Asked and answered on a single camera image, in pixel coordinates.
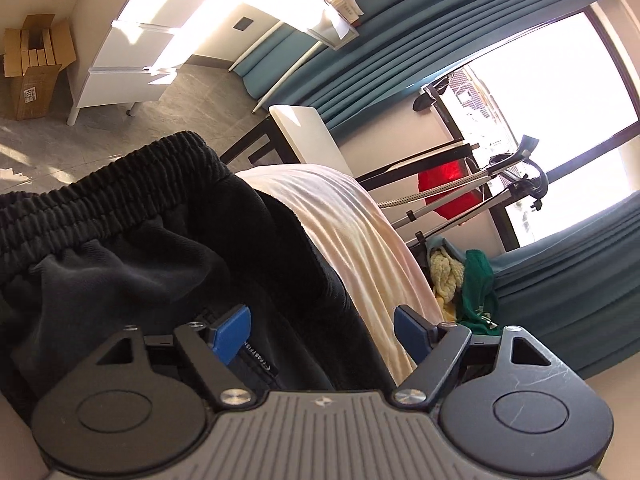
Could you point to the black chair frame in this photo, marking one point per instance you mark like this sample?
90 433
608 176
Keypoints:
250 142

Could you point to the white side table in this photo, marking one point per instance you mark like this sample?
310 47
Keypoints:
310 10

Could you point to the white drawer cabinet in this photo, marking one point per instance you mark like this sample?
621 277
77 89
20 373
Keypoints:
125 80

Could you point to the yellow cloth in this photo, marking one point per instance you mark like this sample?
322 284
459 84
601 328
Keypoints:
445 270

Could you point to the red cloth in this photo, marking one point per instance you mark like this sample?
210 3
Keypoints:
445 185

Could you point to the teal curtain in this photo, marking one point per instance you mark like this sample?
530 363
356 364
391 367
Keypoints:
575 285
400 35

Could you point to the black pants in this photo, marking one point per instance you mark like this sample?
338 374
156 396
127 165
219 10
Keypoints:
125 260

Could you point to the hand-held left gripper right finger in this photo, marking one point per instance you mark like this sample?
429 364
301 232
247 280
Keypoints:
411 334

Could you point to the garment steamer stand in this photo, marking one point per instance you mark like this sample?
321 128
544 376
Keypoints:
465 180

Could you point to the blue bench cushion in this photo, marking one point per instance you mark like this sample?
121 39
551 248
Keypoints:
270 60

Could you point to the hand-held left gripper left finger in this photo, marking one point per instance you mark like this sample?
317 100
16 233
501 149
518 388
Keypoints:
231 334

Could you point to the window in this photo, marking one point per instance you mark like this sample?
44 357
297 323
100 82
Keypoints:
550 110

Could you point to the black metal rack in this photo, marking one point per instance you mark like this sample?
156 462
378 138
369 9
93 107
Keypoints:
400 167

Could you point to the cardboard box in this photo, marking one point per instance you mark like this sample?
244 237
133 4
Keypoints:
35 90

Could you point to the green garment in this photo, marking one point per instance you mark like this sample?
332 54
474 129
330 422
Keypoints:
477 285

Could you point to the cream white sheet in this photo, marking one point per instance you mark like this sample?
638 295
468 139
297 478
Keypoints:
350 240

